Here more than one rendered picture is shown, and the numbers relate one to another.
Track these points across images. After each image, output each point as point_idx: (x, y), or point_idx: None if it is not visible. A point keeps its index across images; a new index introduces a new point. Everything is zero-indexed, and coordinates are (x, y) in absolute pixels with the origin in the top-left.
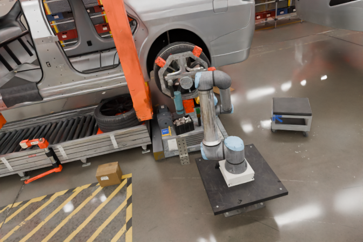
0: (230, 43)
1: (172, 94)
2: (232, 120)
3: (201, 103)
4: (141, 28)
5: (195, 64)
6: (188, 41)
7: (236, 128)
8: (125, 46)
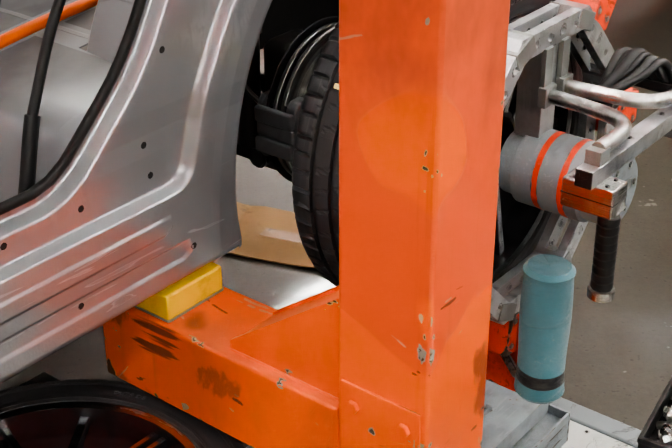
0: None
1: (612, 274)
2: (571, 378)
3: None
4: None
5: (653, 68)
6: None
7: (641, 408)
8: None
